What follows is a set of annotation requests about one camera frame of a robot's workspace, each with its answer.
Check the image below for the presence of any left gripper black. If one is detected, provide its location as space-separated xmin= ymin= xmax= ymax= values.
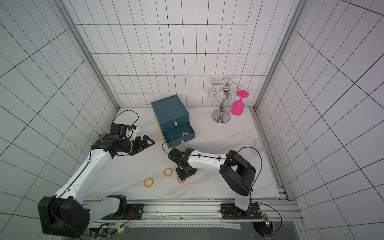
xmin=117 ymin=135 xmax=155 ymax=157

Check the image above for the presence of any teal three-drawer cabinet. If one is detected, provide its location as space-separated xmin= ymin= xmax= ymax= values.
xmin=151 ymin=95 xmax=196 ymax=148

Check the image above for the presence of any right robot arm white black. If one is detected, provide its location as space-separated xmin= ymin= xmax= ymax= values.
xmin=168 ymin=148 xmax=257 ymax=212

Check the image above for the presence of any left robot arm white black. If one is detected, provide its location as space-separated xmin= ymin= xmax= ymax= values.
xmin=38 ymin=135 xmax=155 ymax=238

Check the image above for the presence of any orange tape roll right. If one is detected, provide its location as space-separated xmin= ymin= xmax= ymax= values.
xmin=163 ymin=168 xmax=173 ymax=178

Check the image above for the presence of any orange tape roll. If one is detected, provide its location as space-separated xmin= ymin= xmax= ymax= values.
xmin=144 ymin=178 xmax=155 ymax=188
xmin=163 ymin=168 xmax=173 ymax=178

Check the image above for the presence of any orange tape roll left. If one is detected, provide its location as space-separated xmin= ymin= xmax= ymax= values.
xmin=144 ymin=178 xmax=155 ymax=188

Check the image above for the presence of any silver wine glass rack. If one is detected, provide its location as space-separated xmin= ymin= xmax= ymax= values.
xmin=212 ymin=76 xmax=243 ymax=125

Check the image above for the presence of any clear glass cup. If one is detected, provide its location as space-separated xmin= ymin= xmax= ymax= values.
xmin=254 ymin=139 xmax=265 ymax=153

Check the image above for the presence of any clear hanging wine glass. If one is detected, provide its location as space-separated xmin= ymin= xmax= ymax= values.
xmin=208 ymin=77 xmax=219 ymax=103

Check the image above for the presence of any pink plastic wine glass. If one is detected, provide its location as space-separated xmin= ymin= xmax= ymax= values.
xmin=231 ymin=90 xmax=249 ymax=116

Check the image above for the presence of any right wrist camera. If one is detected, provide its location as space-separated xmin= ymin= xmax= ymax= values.
xmin=168 ymin=148 xmax=195 ymax=165

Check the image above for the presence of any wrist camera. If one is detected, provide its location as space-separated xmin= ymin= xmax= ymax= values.
xmin=108 ymin=123 xmax=140 ymax=140
xmin=168 ymin=148 xmax=195 ymax=165

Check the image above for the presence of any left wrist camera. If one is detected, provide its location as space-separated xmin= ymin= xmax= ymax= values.
xmin=108 ymin=123 xmax=140 ymax=140

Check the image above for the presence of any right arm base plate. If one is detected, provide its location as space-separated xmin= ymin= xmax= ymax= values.
xmin=219 ymin=203 xmax=263 ymax=220

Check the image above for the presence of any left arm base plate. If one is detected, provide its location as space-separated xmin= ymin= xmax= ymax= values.
xmin=102 ymin=204 xmax=144 ymax=221

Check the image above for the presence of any aluminium mounting rail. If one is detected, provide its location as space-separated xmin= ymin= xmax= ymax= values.
xmin=61 ymin=199 xmax=304 ymax=230

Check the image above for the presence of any circuit board with cables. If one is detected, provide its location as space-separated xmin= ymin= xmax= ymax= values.
xmin=252 ymin=222 xmax=274 ymax=238

